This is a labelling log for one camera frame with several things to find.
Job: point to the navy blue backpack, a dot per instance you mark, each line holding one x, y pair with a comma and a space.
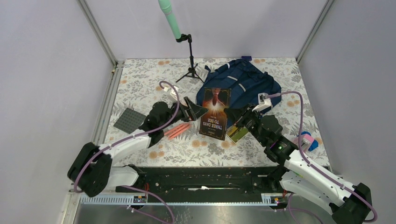
245, 81

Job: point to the aluminium frame rail left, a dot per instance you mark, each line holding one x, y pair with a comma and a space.
100, 131

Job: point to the small purple block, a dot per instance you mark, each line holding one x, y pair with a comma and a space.
248, 58

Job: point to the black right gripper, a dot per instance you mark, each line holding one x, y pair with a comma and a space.
234, 114

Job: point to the pink tape roll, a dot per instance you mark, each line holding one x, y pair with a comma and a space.
306, 142

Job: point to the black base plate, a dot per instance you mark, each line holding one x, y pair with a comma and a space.
209, 184

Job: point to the blue toy block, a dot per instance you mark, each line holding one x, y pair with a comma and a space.
315, 143

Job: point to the grey studded building baseplate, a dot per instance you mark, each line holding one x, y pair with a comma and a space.
129, 121

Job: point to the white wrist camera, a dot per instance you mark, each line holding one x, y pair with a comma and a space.
263, 103
171, 93

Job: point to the green microphone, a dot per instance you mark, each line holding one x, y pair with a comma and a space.
165, 6

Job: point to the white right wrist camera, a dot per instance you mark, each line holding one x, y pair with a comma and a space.
263, 103

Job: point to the aluminium frame rail right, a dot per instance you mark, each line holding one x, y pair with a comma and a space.
322, 15

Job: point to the blue Animal Farm book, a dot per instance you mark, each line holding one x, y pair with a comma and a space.
236, 133

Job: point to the aluminium frame rail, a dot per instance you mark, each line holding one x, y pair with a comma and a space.
322, 15
100, 131

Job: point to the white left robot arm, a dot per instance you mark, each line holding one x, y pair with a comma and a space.
94, 168

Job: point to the Three Days to See book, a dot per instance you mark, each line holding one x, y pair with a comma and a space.
213, 123

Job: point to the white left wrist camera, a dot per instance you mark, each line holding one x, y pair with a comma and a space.
171, 93

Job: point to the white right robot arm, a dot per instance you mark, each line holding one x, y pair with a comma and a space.
346, 202

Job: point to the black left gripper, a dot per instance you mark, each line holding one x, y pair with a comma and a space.
192, 112

